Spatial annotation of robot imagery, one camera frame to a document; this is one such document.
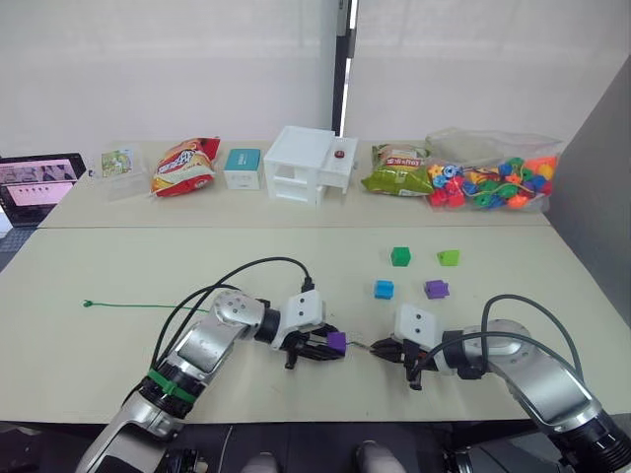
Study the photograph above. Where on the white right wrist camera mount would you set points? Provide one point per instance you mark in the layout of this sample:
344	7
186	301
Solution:
416	325

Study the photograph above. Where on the grey partition panel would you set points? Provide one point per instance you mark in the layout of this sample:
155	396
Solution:
596	207

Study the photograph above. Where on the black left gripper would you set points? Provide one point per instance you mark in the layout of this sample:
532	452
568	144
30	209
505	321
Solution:
292	344

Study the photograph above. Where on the dark green cube block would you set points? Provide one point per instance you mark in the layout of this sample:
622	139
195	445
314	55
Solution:
400	257

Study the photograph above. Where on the white drawer cabinet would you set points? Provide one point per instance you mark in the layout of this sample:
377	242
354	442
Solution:
296	167

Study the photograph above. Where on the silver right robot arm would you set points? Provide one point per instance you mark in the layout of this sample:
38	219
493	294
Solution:
547	384

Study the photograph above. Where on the green band on left arm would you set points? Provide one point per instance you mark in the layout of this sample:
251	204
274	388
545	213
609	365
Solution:
170	385

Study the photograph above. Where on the grey rounded shape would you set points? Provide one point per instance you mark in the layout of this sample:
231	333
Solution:
259	464
374	458

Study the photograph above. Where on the clear stand with green card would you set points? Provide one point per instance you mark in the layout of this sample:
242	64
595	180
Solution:
120	170

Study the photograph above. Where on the purple threading block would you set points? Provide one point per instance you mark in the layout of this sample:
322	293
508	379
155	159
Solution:
337	342
437	290

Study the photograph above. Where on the small red round object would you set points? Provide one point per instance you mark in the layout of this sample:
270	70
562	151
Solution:
339	154

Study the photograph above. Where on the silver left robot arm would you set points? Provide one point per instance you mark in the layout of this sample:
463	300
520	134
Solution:
207	345

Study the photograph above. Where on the red snack bag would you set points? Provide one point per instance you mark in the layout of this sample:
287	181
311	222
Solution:
185	170

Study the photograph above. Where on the blue block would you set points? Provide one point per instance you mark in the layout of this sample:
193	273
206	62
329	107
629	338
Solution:
384	290

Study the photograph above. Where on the clear bag of coloured blocks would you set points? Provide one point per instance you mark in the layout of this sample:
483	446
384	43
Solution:
493	182

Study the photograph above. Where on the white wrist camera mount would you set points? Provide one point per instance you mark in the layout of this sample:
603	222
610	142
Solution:
305	310
416	325

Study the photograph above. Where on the teal and white box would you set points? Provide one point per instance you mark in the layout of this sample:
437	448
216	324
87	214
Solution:
242	170

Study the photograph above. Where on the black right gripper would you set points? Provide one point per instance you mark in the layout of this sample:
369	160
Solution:
413	367

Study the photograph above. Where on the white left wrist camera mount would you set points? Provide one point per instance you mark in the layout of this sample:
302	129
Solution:
305	310

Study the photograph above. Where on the green snack bag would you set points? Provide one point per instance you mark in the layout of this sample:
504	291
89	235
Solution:
394	172

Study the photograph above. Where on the light green block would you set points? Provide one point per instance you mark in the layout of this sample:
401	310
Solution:
449	258

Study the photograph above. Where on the dark vertical post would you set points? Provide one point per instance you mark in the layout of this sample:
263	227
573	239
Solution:
343	69

